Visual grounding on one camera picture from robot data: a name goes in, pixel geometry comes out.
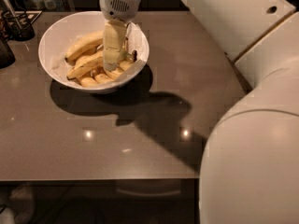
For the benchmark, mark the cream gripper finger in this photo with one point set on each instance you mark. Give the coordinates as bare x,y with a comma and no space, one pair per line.
113,39

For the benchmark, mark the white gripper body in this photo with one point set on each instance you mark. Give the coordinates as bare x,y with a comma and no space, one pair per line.
119,7

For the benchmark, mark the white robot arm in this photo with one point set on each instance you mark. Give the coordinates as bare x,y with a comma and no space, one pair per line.
249,167

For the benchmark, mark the top yellow banana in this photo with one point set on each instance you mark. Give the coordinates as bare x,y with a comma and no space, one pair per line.
83,44

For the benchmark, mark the yellow banana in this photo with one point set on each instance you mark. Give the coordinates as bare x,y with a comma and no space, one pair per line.
83,44
87,63

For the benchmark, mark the banana end far right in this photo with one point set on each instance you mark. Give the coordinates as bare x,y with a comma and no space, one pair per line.
125,65

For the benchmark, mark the middle yellow banana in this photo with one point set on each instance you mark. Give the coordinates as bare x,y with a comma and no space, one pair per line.
87,63

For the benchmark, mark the small banana bottom right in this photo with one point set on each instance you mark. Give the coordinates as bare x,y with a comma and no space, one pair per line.
114,74

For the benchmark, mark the small banana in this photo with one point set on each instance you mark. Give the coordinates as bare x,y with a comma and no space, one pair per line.
114,74
102,78
87,82

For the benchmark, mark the small banana bottom middle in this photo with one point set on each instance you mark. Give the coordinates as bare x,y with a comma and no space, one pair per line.
102,78

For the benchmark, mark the white ceramic bowl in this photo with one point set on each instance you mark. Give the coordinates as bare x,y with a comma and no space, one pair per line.
68,30

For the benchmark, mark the small banana bottom left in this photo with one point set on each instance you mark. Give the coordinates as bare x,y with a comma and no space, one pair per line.
87,82

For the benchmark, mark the dark round container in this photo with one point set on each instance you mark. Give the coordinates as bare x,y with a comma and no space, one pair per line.
7,57

